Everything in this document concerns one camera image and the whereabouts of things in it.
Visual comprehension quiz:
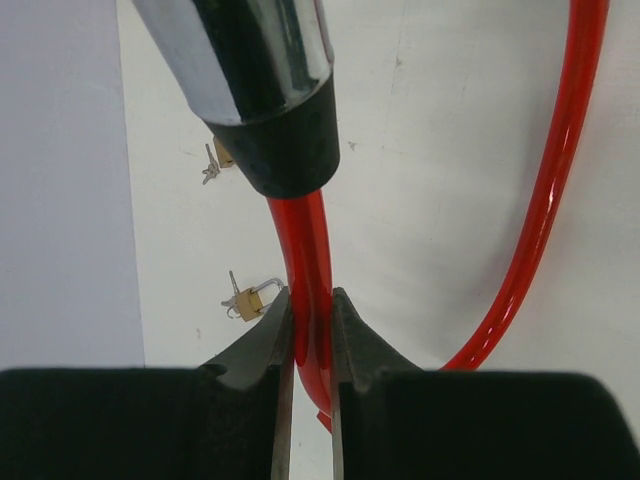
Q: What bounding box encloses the small brass padlock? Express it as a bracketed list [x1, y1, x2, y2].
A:
[221, 270, 284, 322]
[213, 137, 235, 169]

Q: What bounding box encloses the small silver key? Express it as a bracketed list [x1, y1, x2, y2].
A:
[202, 143, 220, 185]

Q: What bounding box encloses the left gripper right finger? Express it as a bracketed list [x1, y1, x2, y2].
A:
[331, 289, 639, 479]

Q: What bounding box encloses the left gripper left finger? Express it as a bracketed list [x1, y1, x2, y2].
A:
[1, 291, 293, 479]

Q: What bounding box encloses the red cable lock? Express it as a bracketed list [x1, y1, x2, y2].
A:
[130, 0, 611, 436]

